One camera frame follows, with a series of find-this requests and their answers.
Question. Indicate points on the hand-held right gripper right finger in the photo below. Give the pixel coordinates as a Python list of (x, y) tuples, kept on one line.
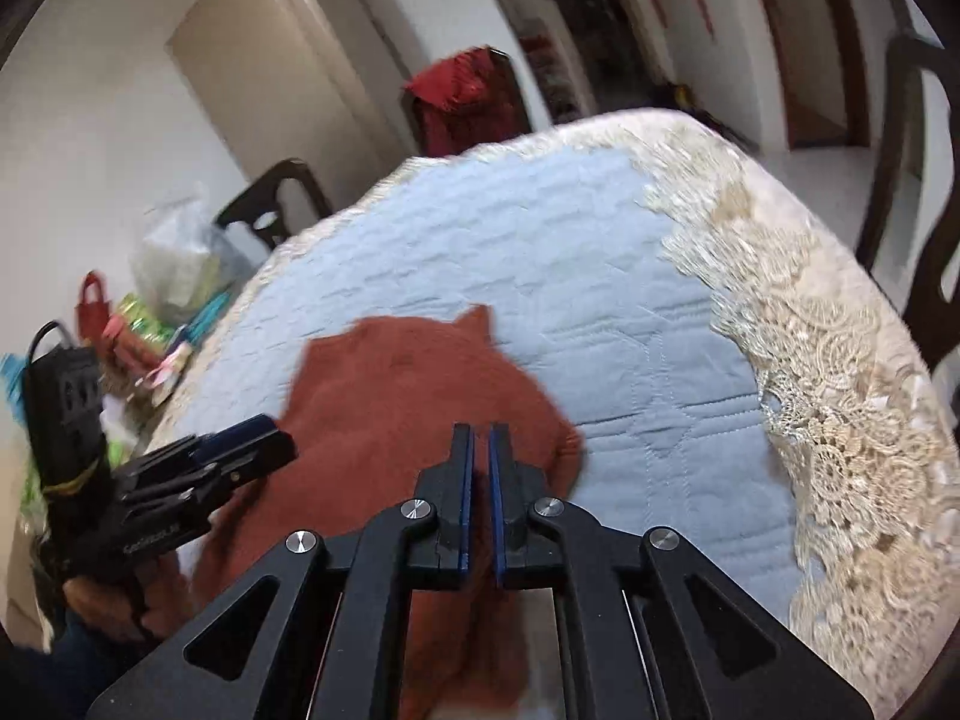
[(496, 517)]

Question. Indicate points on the white plastic bag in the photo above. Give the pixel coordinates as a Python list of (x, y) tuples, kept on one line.
[(180, 255)]

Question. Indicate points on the person's left hand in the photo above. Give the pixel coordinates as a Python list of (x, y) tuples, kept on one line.
[(97, 604)]

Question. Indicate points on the teal packet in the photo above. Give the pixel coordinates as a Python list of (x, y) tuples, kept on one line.
[(204, 319)]

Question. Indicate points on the red cloth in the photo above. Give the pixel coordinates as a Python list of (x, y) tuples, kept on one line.
[(457, 97)]

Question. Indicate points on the green snack packets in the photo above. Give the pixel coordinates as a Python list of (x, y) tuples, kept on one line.
[(142, 319)]

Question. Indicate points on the brown wooden door frame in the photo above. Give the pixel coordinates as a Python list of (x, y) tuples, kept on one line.
[(810, 52)]

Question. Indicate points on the beige lace tablecloth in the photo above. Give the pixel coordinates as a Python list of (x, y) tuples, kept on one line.
[(847, 427)]

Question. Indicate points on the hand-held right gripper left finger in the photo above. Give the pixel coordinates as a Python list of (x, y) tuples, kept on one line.
[(466, 510)]

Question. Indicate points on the rust brown knit garment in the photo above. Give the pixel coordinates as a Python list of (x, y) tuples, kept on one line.
[(420, 390)]

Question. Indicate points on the blue cloth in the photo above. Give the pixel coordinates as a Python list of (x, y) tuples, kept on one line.
[(11, 386)]

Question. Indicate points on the dark wooden chair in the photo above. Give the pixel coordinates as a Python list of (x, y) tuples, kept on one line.
[(296, 176), (911, 127)]

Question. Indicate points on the dark glass cabinet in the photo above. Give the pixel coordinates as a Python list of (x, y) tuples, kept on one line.
[(592, 30)]

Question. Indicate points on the light blue quilted mat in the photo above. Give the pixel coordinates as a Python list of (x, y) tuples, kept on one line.
[(562, 277)]

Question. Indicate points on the beige door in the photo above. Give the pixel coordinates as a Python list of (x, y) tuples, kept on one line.
[(285, 75)]

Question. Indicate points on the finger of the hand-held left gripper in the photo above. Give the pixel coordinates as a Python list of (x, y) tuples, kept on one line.
[(262, 457), (240, 431)]

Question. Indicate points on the red bag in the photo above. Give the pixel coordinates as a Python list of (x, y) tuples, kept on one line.
[(91, 315)]

